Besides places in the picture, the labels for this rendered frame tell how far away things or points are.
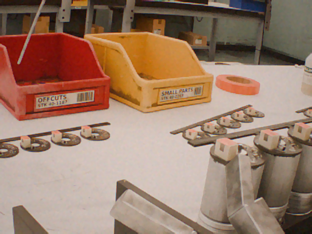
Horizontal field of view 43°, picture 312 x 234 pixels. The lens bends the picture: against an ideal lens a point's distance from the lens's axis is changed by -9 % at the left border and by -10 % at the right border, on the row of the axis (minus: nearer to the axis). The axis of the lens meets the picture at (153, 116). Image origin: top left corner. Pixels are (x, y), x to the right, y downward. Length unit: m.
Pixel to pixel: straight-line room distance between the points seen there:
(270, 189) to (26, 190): 0.15
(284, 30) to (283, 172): 6.08
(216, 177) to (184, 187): 0.11
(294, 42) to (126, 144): 5.84
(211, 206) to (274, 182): 0.03
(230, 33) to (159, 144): 5.83
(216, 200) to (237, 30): 6.08
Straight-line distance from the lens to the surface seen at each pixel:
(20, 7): 2.49
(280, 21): 6.32
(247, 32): 6.41
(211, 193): 0.18
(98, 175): 0.28
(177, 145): 0.35
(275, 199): 0.20
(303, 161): 0.21
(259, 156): 0.18
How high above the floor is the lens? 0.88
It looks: 18 degrees down
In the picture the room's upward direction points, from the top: 6 degrees clockwise
